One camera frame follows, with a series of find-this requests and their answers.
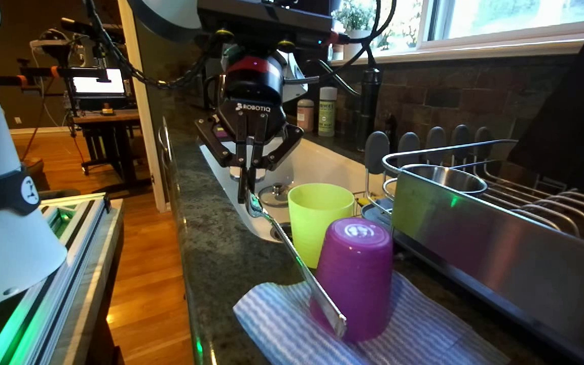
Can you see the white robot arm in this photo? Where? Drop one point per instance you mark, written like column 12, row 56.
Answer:
column 29, row 250

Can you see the blue striped dish cloth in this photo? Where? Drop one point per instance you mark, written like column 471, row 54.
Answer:
column 413, row 330

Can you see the lime green plastic cup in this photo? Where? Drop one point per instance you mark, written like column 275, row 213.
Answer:
column 313, row 208

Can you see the stainless steel dish rack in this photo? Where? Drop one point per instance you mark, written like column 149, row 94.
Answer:
column 517, row 246

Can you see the metal sink strainer lid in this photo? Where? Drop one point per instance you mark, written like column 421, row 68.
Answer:
column 275, row 195

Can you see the purple plastic cup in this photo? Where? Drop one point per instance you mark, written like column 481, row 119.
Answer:
column 355, row 271

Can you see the dark bronze faucet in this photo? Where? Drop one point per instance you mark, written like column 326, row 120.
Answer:
column 361, row 98

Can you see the dark wooden desk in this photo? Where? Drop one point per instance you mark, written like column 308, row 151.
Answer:
column 107, row 139

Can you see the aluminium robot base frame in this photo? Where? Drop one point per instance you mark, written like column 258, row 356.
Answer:
column 62, row 320

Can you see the green soap bottle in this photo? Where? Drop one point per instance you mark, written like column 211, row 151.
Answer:
column 326, row 105

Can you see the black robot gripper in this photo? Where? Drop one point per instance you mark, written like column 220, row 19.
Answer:
column 248, row 126

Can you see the laptop screen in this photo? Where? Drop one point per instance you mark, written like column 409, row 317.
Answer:
column 111, row 84

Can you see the white kitchen sink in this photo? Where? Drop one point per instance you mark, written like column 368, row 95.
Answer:
column 306, row 163

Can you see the white pot window plant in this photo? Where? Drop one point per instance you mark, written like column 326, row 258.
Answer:
column 355, row 21

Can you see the metal cutlery cup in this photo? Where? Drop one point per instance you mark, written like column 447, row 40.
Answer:
column 431, row 181

